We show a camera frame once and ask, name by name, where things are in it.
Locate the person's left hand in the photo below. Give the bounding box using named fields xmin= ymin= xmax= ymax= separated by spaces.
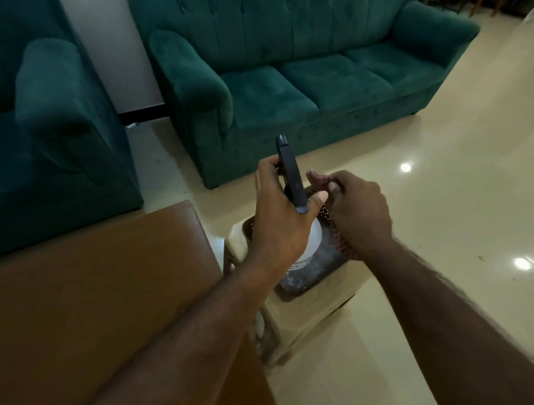
xmin=245 ymin=155 xmax=329 ymax=277

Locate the person's right hand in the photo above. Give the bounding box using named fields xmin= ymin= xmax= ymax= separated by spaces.
xmin=327 ymin=170 xmax=395 ymax=258

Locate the red patterned cloth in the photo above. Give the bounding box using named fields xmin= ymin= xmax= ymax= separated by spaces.
xmin=306 ymin=170 xmax=364 ymax=262

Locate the black handheld device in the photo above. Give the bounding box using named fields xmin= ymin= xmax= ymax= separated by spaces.
xmin=275 ymin=134 xmax=310 ymax=214

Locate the person's right forearm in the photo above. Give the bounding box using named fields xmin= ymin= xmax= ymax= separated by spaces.
xmin=366 ymin=239 xmax=534 ymax=405

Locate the person's left forearm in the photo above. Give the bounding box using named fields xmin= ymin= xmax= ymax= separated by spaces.
xmin=90 ymin=255 xmax=288 ymax=405

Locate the white round plate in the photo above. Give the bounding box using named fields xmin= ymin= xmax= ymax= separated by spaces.
xmin=287 ymin=217 xmax=324 ymax=273

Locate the dark perforated tray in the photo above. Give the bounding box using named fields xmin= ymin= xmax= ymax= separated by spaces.
xmin=242 ymin=187 xmax=352 ymax=302

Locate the beige plastic stool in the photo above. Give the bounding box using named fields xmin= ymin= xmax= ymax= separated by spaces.
xmin=223 ymin=217 xmax=373 ymax=369

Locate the green velvet sofa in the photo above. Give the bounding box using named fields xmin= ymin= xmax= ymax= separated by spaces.
xmin=127 ymin=0 xmax=481 ymax=190

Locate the green velvet armchair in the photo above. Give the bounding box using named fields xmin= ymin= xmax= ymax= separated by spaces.
xmin=0 ymin=0 xmax=145 ymax=258

